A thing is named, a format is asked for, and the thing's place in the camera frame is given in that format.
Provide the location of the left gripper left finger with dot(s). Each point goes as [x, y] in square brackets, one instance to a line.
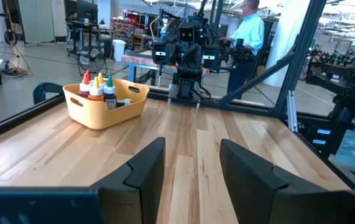
[118, 202]

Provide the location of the silver frame bracket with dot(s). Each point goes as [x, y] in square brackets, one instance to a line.
[292, 112]

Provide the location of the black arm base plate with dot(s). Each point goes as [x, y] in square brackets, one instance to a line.
[172, 93]

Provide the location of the wooden table blue legs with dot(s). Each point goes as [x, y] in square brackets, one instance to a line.
[140, 60]

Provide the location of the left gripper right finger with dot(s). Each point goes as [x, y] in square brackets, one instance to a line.
[273, 202]

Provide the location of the white waste bin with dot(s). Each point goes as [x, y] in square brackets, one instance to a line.
[119, 49]

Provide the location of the black floor fan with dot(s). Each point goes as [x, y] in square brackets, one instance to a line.
[91, 59]

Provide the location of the red-capped white bottle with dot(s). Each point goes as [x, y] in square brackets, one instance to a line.
[84, 88]

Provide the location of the red storage shelf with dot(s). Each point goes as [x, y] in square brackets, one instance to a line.
[124, 31]

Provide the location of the orange plastic basket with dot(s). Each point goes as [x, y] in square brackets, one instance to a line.
[102, 115]

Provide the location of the yellow-tipped orange food coloring bottle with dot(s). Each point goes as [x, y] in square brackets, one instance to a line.
[95, 93]

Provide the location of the black background machinery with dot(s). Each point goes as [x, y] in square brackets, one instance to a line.
[335, 57]

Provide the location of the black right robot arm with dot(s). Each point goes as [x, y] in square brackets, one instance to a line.
[189, 81]

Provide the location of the black computer monitor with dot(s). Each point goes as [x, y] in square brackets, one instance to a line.
[87, 12]

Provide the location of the red food coloring bottle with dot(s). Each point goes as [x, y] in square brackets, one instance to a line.
[88, 74]

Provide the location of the black box white labels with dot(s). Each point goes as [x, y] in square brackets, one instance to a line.
[335, 146]

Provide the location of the green food coloring bottle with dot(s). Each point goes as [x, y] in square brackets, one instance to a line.
[110, 99]

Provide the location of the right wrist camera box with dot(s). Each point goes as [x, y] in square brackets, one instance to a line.
[186, 34]

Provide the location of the black office desk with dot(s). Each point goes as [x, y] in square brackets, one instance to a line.
[84, 25]

